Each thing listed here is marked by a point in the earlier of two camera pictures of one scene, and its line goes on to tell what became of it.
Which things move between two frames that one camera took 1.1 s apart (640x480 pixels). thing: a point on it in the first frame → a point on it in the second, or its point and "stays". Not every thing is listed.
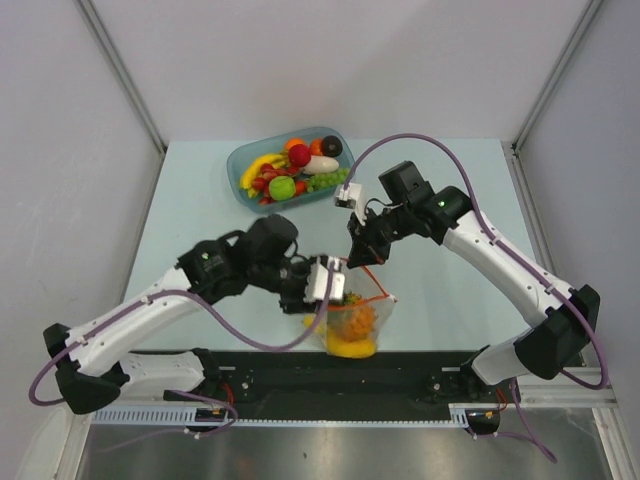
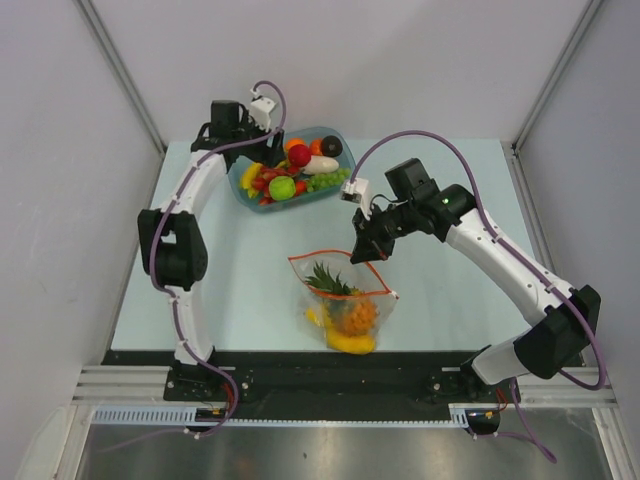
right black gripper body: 379,231 stays
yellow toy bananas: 246,179 stays
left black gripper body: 291,282 → 249,131
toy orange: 293,141 stays
